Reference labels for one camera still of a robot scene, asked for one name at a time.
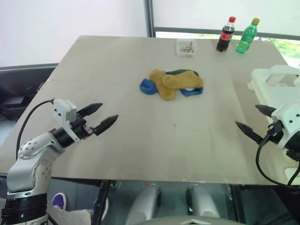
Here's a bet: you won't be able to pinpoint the black couch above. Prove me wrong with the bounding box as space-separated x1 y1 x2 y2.
0 62 59 121

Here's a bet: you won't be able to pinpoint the silver right robot leg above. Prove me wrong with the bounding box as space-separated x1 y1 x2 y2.
186 184 221 219

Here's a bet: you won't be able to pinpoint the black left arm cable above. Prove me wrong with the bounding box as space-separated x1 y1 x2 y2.
15 99 55 162

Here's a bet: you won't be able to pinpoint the cola bottle red cap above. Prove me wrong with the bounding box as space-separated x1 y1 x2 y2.
216 16 236 53

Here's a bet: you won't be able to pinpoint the dark green sock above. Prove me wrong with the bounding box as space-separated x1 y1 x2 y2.
166 68 200 77

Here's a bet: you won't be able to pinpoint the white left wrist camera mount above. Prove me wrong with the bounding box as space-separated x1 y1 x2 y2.
52 98 80 142

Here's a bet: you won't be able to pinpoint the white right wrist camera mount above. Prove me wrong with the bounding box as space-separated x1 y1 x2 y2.
271 103 300 150

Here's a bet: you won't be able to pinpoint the silver left robot leg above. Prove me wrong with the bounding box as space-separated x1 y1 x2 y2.
127 183 163 221

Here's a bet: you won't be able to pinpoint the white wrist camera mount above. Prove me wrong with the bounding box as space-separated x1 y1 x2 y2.
52 98 80 142
271 103 300 150

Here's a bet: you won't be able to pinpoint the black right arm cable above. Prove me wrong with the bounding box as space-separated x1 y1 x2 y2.
255 131 300 187

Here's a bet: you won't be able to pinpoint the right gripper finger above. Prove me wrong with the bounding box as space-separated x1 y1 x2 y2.
255 105 278 117
235 121 263 146

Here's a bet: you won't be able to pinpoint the purple shoe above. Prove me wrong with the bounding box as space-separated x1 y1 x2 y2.
51 192 68 211
92 197 110 221

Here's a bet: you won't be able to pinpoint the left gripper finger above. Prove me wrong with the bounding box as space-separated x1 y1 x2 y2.
93 114 119 136
77 102 104 118

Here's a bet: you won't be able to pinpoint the dark window frame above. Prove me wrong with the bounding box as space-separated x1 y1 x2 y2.
143 0 300 40

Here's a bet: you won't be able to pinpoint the black table leg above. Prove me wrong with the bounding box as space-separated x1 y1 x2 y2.
227 184 247 224
95 180 113 222

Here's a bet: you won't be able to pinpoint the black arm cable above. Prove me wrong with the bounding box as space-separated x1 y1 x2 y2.
255 131 300 187
15 99 55 162

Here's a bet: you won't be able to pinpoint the green bottle yellow cap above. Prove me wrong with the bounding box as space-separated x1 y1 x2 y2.
235 18 261 54

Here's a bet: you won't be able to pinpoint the blue cloth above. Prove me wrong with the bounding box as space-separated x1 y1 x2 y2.
180 86 204 98
139 78 157 95

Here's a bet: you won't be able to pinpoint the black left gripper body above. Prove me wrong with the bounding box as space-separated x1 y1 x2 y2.
69 112 98 141

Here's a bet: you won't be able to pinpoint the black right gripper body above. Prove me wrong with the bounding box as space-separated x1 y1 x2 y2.
259 120 285 146

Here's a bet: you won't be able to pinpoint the small clear plastic box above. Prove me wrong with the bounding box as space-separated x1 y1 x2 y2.
176 38 197 57

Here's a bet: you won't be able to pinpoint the silver robot leg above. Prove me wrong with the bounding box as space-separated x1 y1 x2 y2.
186 184 221 219
127 183 163 221

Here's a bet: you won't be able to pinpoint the colourful small items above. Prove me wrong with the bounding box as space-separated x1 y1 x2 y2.
179 41 194 53

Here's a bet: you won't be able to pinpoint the white plastic basket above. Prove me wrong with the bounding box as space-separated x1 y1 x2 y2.
247 64 300 186

